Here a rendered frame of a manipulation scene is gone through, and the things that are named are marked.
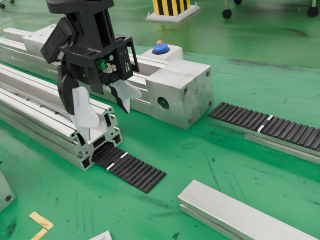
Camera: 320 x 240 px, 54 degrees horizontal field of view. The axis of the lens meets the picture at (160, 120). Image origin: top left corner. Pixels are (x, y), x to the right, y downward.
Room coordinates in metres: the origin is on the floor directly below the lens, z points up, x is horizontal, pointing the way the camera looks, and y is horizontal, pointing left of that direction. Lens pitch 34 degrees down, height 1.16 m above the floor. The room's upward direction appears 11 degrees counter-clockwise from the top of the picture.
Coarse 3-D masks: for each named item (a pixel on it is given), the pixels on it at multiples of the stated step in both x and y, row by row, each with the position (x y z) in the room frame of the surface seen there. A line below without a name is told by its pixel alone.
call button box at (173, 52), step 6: (174, 48) 0.77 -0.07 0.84; (180, 48) 0.77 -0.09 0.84; (144, 54) 0.77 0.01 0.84; (150, 54) 0.76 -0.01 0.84; (156, 54) 0.76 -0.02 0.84; (162, 54) 0.75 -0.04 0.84; (168, 54) 0.74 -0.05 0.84; (174, 54) 0.75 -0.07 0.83; (180, 54) 0.76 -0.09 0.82; (168, 60) 0.73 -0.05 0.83
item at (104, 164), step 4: (116, 152) 0.46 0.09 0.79; (120, 152) 0.46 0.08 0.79; (124, 152) 0.46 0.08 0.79; (112, 156) 0.45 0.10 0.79; (116, 156) 0.45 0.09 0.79; (120, 156) 0.45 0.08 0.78; (104, 160) 0.44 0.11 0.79; (108, 160) 0.45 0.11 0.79; (112, 160) 0.44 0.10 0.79; (100, 164) 0.44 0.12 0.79; (104, 164) 0.44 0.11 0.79; (108, 164) 0.43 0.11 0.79; (104, 168) 0.43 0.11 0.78
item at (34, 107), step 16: (0, 64) 0.84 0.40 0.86; (0, 80) 0.82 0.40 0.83; (16, 80) 0.73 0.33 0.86; (32, 80) 0.69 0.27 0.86; (0, 96) 0.64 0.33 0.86; (16, 96) 0.62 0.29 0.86; (32, 96) 0.69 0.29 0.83; (48, 96) 0.63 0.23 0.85; (0, 112) 0.67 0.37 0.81; (16, 112) 0.59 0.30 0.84; (32, 112) 0.54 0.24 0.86; (48, 112) 0.53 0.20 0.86; (64, 112) 0.58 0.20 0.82; (96, 112) 0.50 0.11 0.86; (112, 112) 0.50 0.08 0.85; (16, 128) 0.63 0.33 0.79; (32, 128) 0.55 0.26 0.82; (48, 128) 0.49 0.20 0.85; (64, 128) 0.46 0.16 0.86; (112, 128) 0.49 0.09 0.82; (48, 144) 0.52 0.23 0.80; (64, 144) 0.46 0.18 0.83; (80, 144) 0.45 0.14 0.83; (96, 144) 0.47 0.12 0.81; (112, 144) 0.49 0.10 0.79; (80, 160) 0.44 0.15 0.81
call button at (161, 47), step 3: (156, 45) 0.78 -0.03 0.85; (159, 45) 0.78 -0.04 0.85; (162, 45) 0.77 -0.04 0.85; (165, 45) 0.77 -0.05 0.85; (153, 48) 0.77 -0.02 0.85; (156, 48) 0.76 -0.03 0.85; (159, 48) 0.76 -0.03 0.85; (162, 48) 0.76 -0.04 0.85; (165, 48) 0.76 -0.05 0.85; (168, 48) 0.77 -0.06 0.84; (156, 51) 0.76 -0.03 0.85; (159, 51) 0.75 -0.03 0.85; (162, 51) 0.75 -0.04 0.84
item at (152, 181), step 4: (156, 172) 0.39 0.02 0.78; (160, 172) 0.39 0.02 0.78; (164, 172) 0.39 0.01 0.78; (152, 176) 0.38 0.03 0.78; (156, 176) 0.39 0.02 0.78; (160, 176) 0.38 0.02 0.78; (164, 176) 0.38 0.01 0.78; (148, 180) 0.38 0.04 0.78; (152, 180) 0.38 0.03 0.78; (156, 180) 0.37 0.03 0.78; (144, 184) 0.37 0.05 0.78; (148, 184) 0.37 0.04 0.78; (152, 184) 0.37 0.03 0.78; (156, 184) 0.37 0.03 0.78; (140, 188) 0.36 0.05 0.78; (144, 188) 0.36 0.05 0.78; (148, 188) 0.36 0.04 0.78; (152, 188) 0.36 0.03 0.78; (144, 192) 0.36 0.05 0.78; (148, 192) 0.36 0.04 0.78
